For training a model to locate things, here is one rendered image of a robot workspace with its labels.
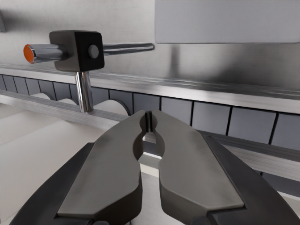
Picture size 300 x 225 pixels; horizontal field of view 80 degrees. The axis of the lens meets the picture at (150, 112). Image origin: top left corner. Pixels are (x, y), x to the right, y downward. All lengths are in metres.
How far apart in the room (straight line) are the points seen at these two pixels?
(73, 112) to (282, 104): 0.19
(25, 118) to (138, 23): 0.19
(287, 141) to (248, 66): 0.09
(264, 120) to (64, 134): 0.18
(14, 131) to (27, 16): 0.26
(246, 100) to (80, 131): 0.16
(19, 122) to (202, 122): 0.21
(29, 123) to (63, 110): 0.08
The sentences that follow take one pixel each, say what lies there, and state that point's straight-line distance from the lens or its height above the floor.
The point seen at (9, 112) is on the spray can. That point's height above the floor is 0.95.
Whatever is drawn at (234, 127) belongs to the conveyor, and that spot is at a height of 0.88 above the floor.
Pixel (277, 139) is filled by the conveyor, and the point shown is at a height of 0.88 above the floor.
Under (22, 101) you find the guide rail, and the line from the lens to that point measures 0.24.
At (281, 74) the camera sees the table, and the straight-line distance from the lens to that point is 0.24.
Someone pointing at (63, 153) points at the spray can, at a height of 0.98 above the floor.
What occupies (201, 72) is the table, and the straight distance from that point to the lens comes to 0.24.
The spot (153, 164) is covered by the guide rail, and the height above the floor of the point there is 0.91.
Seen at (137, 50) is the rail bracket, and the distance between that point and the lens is 0.23.
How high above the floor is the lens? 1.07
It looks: 56 degrees down
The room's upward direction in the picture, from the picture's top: 126 degrees counter-clockwise
